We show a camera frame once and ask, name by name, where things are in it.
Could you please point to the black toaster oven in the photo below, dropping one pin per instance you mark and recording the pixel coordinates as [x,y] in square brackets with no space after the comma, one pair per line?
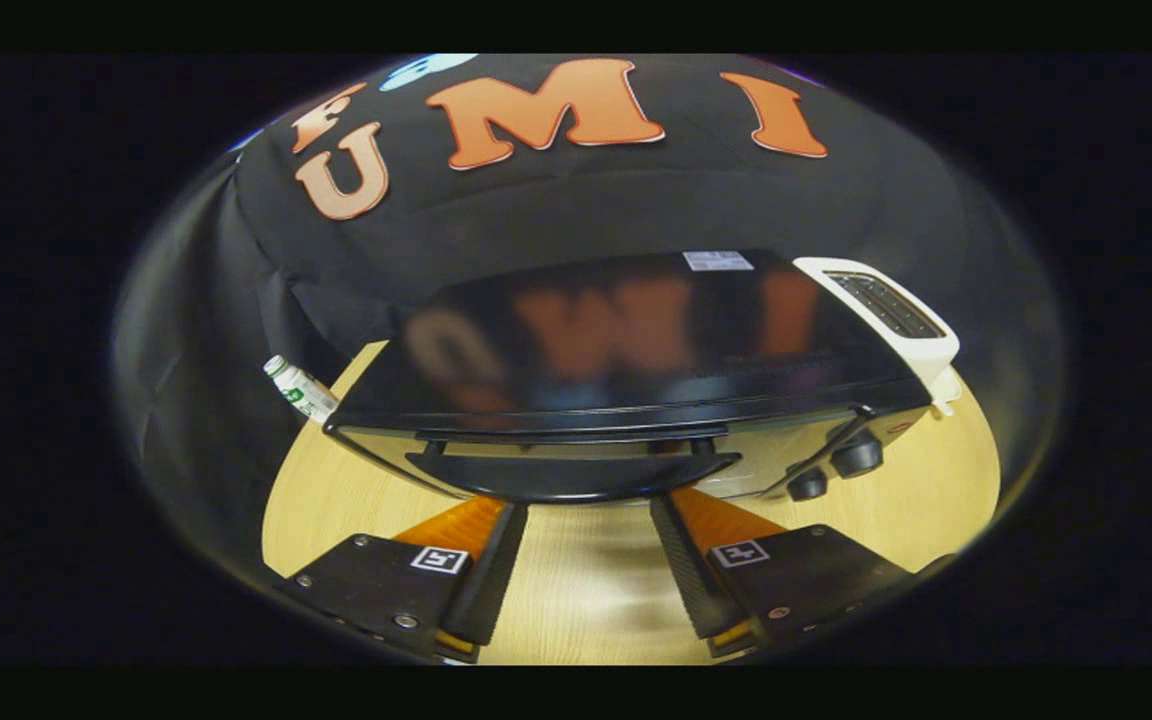
[636,340]

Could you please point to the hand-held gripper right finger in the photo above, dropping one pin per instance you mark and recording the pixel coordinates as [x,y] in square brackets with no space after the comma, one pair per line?
[681,570]

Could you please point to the white pop-up toaster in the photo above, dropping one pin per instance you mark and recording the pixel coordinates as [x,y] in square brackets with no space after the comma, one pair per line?
[926,355]

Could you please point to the white bottle green label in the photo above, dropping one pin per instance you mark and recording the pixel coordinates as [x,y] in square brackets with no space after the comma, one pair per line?
[304,392]

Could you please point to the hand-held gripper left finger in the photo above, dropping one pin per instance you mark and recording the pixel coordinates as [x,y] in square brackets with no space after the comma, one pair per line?
[496,580]

